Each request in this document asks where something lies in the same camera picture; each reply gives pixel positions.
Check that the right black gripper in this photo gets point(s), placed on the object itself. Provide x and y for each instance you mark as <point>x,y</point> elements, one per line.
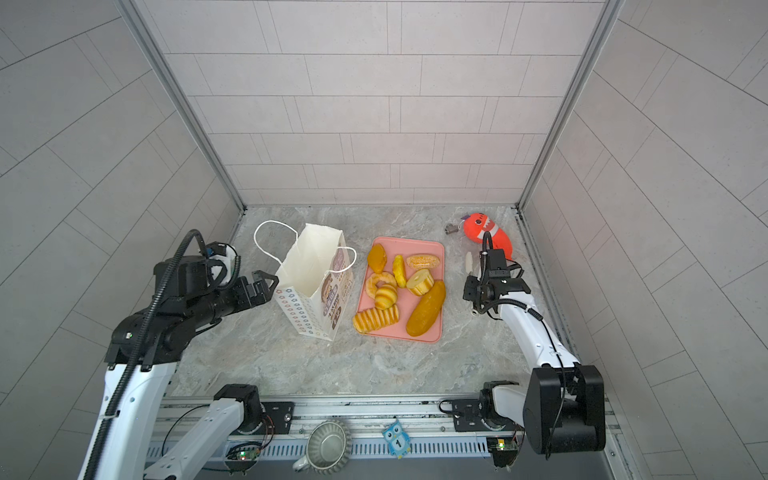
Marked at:
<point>468,290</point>

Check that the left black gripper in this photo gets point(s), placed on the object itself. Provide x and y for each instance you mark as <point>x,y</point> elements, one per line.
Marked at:
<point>263,294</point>

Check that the white printed paper bag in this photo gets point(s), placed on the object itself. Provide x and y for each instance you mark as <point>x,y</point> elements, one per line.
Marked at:
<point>315,278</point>

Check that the long brown baguette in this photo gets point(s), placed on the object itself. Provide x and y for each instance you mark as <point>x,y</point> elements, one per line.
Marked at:
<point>427,310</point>

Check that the dark orange oval bread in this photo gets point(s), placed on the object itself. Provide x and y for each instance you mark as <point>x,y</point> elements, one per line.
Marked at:
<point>377,258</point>

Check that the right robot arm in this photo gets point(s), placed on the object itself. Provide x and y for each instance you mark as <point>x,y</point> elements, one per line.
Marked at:
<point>561,407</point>

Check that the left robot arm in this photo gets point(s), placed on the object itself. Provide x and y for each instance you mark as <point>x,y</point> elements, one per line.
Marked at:
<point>195,290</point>

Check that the oval sesame bread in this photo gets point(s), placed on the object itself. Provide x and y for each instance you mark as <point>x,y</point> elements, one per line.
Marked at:
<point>423,261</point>

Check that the cut yellow bread roll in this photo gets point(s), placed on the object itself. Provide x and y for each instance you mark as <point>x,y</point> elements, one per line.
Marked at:
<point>421,282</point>

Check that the ridged yellow bread loaf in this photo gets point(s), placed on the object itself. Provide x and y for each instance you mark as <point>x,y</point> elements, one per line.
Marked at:
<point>374,319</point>

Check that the red plush fish toy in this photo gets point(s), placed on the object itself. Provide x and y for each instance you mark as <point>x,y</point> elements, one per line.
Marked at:
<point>476,225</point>

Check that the pink plastic tray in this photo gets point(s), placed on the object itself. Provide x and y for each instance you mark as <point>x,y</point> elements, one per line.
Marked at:
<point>407,301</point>

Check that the round striped bun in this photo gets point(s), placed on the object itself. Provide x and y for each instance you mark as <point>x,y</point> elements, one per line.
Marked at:
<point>386,297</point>

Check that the left green circuit board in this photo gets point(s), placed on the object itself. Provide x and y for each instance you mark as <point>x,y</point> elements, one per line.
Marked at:
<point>242,457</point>

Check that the metal fluted cup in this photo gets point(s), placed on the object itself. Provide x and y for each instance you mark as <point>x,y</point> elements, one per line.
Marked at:
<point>328,448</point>

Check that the right circuit board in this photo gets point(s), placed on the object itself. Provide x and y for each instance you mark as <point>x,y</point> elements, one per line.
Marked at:
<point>504,451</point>

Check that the blue owl figurine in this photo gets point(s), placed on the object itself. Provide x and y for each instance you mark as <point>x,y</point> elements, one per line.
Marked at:
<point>397,439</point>

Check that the ring shaped bread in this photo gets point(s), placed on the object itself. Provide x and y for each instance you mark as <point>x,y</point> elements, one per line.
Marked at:
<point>371,285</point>

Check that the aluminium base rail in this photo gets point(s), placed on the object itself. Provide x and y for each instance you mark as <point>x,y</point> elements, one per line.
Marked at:
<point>295,416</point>

